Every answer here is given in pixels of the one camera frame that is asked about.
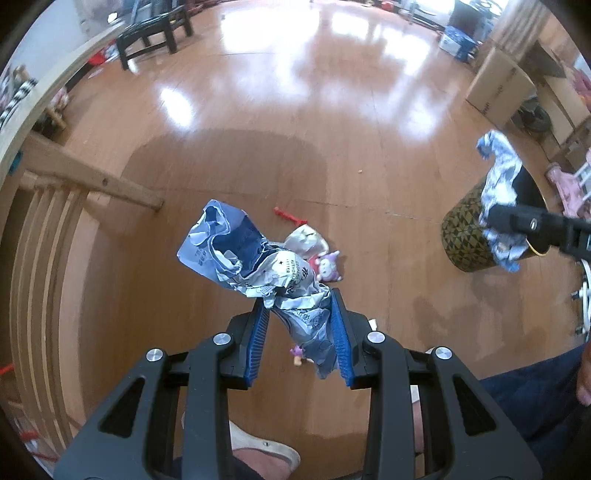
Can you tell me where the person's left leg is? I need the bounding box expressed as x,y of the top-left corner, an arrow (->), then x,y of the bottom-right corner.
173,450 -> 293,480

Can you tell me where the black white striped cloth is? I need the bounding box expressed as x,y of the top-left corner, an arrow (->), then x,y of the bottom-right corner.
0,78 -> 38,127

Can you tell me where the white plastic frame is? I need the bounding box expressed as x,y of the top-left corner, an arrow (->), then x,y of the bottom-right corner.
570,258 -> 591,342

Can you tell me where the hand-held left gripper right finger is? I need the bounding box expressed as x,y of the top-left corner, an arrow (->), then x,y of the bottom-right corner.
330,290 -> 543,480

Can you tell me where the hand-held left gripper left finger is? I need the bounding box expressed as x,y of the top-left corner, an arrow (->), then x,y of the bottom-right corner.
54,300 -> 271,480

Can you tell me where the large blue white wrapper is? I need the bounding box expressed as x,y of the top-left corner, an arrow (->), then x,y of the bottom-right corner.
178,199 -> 340,380

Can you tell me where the small blue white wrapper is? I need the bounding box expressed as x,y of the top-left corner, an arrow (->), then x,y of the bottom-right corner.
477,130 -> 532,273

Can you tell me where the open cardboard box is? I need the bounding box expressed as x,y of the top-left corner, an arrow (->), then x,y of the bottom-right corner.
524,39 -> 591,158

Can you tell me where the pink toy scooter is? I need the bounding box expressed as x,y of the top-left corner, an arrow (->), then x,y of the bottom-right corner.
545,150 -> 591,217

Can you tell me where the black stool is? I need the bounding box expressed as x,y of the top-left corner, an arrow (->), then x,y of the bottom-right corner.
115,14 -> 178,71
139,0 -> 194,38

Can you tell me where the person's right forearm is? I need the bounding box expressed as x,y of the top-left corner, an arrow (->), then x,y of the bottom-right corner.
577,344 -> 591,403

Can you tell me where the person's leg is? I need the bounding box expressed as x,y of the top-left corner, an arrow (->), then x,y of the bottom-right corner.
173,450 -> 293,480
480,344 -> 591,480

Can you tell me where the person's left white slipper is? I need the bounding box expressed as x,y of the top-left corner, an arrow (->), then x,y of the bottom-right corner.
182,410 -> 301,476

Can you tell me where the silver foil wrapper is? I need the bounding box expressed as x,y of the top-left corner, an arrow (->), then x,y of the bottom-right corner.
283,224 -> 329,259

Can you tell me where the person's right leg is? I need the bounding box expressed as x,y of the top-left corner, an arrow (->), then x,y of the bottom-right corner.
480,344 -> 591,480

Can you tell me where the blue white printed carton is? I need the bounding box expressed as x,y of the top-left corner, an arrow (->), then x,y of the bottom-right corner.
438,25 -> 481,62

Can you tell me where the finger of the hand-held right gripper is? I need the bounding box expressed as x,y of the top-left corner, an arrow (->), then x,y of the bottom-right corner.
488,205 -> 591,259

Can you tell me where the patterned black gold bin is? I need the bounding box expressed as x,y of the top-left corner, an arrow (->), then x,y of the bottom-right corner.
441,168 -> 552,274

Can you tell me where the small pink white plush doll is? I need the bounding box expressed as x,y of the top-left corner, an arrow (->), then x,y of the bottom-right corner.
308,250 -> 342,282

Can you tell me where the wooden crib rail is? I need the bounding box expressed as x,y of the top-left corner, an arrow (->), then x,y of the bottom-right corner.
0,18 -> 166,462

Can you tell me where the red plastic stick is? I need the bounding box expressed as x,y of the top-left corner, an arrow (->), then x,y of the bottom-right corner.
273,207 -> 308,227

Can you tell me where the closed cardboard box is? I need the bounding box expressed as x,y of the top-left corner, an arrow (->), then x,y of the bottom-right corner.
465,46 -> 539,131

